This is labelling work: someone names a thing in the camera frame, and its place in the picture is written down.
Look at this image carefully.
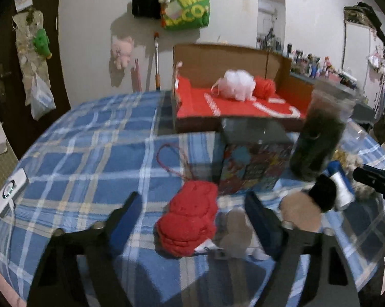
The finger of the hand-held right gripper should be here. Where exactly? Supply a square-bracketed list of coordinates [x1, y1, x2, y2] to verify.
[353, 165, 385, 203]

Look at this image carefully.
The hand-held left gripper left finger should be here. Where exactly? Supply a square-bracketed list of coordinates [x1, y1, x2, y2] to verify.
[26, 192, 145, 307]

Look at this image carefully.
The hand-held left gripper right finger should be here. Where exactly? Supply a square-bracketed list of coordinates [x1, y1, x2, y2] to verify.
[244, 192, 361, 307]

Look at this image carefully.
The cream crocheted scrunchie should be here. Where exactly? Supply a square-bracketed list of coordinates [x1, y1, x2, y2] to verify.
[336, 150, 364, 173]

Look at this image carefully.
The blue soft roll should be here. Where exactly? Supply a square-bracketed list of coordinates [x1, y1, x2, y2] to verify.
[327, 161, 356, 212]

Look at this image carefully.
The beige powder puff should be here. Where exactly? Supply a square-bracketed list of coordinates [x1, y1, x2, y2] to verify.
[280, 189, 323, 232]

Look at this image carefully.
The red knitted soft toy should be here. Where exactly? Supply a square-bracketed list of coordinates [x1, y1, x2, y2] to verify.
[155, 181, 219, 258]

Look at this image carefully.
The cardboard box with red lining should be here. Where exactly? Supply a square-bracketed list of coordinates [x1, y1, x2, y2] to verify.
[172, 43, 316, 135]

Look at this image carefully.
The black fluffy pompom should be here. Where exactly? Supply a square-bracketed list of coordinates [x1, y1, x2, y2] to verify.
[308, 174, 337, 212]

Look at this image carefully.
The colourful printed box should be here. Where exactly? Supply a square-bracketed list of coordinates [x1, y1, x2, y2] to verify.
[219, 118, 294, 195]

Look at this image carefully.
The dark green cloth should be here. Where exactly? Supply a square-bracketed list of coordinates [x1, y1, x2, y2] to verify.
[349, 101, 383, 131]

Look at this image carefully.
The blue plaid blanket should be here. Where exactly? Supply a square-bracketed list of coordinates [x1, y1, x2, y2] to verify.
[0, 91, 385, 307]

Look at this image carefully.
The clear jar with dark contents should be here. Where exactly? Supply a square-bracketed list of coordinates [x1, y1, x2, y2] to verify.
[290, 90, 357, 181]

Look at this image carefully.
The red mesh bath pouf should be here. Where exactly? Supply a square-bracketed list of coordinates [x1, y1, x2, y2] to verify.
[253, 76, 277, 99]

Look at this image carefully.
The row of shelf figurines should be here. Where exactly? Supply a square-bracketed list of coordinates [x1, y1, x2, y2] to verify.
[256, 29, 366, 90]

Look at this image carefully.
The white mesh bath pouf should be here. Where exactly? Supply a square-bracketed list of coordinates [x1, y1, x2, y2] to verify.
[212, 69, 257, 102]

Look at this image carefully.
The clear plastic bag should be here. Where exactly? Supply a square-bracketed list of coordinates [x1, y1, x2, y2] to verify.
[30, 70, 56, 121]

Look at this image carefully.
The pink plush toy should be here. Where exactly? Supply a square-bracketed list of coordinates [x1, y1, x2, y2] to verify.
[111, 37, 135, 70]

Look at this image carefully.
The dark patterned bag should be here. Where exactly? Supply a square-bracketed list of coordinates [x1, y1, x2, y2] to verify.
[344, 3, 383, 29]

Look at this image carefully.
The hanging fabric organiser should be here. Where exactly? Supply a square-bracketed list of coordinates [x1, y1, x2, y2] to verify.
[13, 8, 52, 106]

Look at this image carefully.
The green plush toy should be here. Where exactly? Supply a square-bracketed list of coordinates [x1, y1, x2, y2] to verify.
[32, 28, 52, 59]

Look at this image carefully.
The dark wooden door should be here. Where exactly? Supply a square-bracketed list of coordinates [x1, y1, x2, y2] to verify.
[0, 0, 72, 160]

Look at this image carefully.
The green tote bag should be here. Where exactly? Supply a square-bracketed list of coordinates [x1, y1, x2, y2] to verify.
[161, 0, 210, 31]

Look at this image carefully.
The red cord loop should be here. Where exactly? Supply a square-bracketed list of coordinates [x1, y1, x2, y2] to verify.
[157, 144, 193, 180]

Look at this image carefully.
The orange-handled brush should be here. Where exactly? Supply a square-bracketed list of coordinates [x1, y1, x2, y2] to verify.
[153, 32, 162, 92]

